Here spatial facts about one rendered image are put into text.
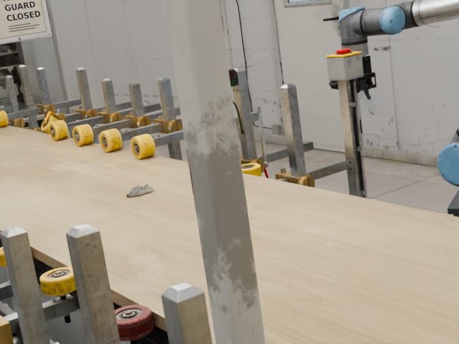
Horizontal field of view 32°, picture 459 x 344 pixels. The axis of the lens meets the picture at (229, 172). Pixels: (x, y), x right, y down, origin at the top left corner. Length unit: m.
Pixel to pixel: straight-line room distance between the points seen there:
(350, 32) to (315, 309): 1.55
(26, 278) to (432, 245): 0.77
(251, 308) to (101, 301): 0.21
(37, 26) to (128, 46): 4.21
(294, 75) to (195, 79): 5.80
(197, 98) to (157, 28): 7.55
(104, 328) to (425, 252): 0.70
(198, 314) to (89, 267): 0.25
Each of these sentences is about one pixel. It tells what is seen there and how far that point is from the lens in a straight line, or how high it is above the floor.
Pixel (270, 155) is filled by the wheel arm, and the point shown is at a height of 0.85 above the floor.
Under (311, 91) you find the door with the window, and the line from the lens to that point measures 6.57.
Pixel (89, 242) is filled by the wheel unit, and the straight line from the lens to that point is 1.06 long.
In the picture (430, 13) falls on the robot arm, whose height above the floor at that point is 1.26.
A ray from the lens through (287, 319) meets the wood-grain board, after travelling 1.33.
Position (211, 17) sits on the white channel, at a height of 1.41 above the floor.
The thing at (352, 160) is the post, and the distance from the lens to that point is 2.23.
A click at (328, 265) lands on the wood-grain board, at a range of 1.54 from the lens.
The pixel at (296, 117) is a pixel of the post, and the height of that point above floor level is 1.03.
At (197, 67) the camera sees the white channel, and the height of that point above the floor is 1.36.
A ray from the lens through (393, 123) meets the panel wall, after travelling 5.94.
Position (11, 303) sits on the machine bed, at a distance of 2.29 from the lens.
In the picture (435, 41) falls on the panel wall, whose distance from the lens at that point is 5.55.
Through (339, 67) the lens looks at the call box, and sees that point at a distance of 2.17.
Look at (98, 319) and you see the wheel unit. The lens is 1.09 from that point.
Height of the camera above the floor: 1.45
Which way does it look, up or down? 13 degrees down
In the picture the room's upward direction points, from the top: 8 degrees counter-clockwise
